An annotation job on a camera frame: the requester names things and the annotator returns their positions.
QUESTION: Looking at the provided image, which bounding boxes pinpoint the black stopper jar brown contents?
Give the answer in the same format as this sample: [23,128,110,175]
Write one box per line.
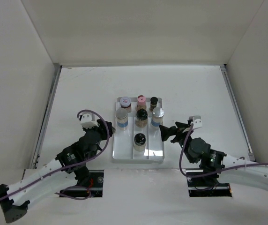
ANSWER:
[135,108,148,128]

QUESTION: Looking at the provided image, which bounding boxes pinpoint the black cap red label bottle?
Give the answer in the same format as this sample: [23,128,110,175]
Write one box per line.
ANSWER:
[149,97,158,112]

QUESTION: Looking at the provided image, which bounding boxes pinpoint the pink cap spice jar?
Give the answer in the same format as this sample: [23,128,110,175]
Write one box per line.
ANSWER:
[136,95,147,111]

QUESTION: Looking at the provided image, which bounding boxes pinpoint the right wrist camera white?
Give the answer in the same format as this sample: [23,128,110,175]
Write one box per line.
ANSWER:
[188,115,202,130]

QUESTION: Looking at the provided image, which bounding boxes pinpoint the black stopper jar white contents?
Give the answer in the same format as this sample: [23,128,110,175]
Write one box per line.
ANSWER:
[134,133,147,152]

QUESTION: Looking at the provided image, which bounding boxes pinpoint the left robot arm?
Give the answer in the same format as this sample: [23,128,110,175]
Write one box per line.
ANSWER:
[0,119,115,224]

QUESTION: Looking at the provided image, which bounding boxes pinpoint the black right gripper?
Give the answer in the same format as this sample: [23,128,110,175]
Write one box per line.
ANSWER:
[159,121,194,163]

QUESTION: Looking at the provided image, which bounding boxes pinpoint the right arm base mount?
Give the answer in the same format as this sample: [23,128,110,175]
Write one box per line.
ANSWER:
[187,176,232,197]

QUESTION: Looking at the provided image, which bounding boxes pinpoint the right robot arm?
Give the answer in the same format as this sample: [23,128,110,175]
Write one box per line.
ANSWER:
[159,119,268,191]

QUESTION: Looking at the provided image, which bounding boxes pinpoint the grey lid sauce jar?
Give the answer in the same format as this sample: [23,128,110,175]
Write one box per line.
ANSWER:
[119,96,132,113]

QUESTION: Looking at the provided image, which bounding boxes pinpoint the white cap blue label jar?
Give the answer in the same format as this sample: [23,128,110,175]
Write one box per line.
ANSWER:
[116,108,128,130]

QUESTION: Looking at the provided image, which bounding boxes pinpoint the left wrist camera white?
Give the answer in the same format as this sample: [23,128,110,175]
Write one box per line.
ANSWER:
[80,112,97,129]

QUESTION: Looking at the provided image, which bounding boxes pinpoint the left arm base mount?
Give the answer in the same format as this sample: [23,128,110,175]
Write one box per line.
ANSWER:
[56,170,104,201]

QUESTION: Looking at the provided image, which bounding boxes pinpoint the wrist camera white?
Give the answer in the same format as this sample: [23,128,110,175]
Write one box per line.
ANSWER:
[188,115,202,130]
[80,112,97,129]

